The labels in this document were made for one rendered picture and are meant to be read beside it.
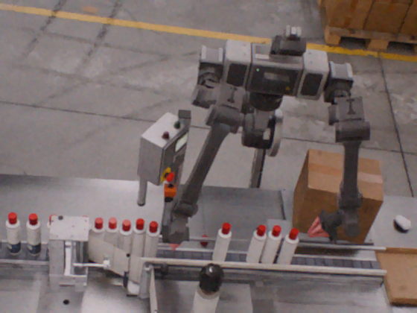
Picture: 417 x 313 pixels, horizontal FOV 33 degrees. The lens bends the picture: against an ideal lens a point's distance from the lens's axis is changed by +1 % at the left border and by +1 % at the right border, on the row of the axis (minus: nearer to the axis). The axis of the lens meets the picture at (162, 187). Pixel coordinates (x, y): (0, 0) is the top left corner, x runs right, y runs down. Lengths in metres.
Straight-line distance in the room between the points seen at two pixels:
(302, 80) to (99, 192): 0.99
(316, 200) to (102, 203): 0.90
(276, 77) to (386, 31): 3.21
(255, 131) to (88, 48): 2.61
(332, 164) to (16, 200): 1.33
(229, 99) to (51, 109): 2.64
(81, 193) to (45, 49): 2.40
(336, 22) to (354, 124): 3.47
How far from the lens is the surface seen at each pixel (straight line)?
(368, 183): 2.96
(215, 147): 2.30
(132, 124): 4.68
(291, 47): 2.49
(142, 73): 5.13
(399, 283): 3.05
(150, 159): 2.41
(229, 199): 3.12
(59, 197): 3.04
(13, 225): 2.66
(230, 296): 2.72
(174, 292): 2.69
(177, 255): 2.80
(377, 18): 5.79
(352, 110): 2.34
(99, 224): 2.61
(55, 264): 2.59
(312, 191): 2.86
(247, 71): 2.75
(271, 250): 2.77
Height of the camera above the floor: 3.05
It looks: 45 degrees down
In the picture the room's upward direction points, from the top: 8 degrees clockwise
